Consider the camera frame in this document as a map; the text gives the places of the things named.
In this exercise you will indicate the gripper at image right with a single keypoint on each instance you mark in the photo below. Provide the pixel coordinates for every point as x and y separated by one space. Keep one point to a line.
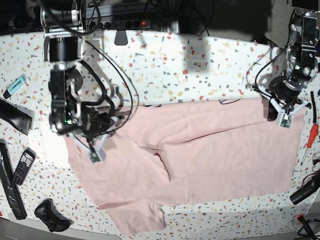
285 94

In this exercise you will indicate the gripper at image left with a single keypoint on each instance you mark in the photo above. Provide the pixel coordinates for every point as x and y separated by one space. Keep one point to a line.
95 124

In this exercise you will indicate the pink T-shirt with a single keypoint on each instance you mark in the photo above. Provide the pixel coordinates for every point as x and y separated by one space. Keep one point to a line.
187 153

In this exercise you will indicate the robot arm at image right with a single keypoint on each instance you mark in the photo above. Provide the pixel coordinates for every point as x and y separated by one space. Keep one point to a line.
301 59

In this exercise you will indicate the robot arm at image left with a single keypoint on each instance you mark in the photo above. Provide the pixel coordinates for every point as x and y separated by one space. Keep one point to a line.
64 23

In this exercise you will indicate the black rubber tube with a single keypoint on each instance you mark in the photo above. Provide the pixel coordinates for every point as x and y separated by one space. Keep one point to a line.
314 108

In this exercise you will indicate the terrazzo pattern table cover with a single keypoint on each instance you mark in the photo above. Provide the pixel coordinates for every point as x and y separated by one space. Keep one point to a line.
152 70

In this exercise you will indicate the light blue highlighter marker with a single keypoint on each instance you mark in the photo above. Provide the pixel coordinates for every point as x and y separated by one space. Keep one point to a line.
14 86

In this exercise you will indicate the black table clamp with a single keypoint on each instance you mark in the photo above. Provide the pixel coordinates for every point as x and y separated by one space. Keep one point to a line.
121 38

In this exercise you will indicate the long black bar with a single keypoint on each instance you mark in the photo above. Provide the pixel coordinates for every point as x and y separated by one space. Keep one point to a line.
10 188

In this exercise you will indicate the black game controller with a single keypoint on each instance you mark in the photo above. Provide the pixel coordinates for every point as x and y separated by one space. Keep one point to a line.
50 216

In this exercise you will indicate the black power strip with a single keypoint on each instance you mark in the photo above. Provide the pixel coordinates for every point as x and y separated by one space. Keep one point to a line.
121 25

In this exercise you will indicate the red and black plug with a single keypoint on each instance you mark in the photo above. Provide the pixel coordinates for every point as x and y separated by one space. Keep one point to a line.
306 227

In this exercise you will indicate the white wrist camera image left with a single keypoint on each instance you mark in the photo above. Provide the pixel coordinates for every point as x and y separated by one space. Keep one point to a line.
95 153

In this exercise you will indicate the red handled screwdriver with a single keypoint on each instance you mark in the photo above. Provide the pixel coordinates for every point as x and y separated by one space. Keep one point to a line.
312 135

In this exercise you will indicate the black cordless phone handset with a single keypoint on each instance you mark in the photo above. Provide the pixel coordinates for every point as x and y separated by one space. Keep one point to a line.
24 165

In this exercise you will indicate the black cylinder with red wires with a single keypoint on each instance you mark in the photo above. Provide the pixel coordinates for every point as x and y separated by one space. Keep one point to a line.
307 190

